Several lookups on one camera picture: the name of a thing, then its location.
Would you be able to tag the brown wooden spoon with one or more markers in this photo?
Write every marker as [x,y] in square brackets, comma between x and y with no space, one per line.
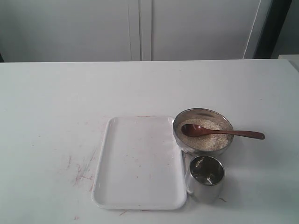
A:
[193,130]

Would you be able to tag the white cabinet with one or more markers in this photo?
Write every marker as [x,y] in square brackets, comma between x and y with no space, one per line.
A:
[130,30]

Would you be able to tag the stainless steel cup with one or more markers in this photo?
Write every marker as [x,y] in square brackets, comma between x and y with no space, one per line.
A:
[204,178]

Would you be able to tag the white plastic tray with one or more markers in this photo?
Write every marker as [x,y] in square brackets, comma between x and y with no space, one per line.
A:
[140,166]

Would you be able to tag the steel bowl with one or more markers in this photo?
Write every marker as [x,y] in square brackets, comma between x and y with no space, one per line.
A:
[201,113]

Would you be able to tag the black vertical post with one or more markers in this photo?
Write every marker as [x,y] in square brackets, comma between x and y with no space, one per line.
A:
[275,30]

